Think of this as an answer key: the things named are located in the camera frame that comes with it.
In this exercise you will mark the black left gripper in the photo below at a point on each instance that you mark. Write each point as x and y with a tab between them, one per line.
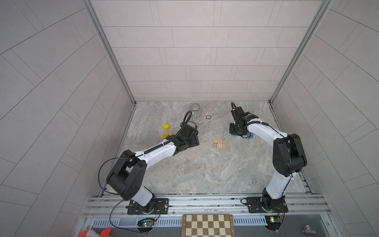
194	140

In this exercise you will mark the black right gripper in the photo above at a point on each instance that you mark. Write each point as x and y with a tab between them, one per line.
232	132

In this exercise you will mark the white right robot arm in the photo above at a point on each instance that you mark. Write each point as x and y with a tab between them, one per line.
288	157

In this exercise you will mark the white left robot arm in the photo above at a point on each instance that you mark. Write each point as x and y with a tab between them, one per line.
126	176

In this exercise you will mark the striped ceramic mug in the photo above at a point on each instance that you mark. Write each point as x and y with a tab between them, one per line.
196	110

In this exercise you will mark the chessboard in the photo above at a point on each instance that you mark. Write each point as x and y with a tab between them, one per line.
206	225

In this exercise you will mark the left controller board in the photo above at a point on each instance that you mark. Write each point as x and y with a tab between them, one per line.
145	225

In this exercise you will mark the controller board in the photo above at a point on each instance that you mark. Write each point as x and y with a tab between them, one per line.
145	225
273	222

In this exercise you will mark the right controller board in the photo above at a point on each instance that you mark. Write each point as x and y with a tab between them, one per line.
273	222

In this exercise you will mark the red object at bottom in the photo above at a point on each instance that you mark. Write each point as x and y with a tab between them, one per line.
92	233

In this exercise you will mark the small metal object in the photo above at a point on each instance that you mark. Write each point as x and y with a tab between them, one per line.
308	230

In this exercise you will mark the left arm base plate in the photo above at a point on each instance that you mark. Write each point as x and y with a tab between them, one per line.
155	206

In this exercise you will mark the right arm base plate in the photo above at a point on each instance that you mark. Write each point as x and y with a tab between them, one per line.
266	204

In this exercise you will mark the aluminium front rail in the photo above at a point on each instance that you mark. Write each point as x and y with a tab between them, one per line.
235	204

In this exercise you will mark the aluminium corner frame post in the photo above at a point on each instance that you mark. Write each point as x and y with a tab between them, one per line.
320	14

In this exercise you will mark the left corner frame post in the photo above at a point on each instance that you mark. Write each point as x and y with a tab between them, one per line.
107	47

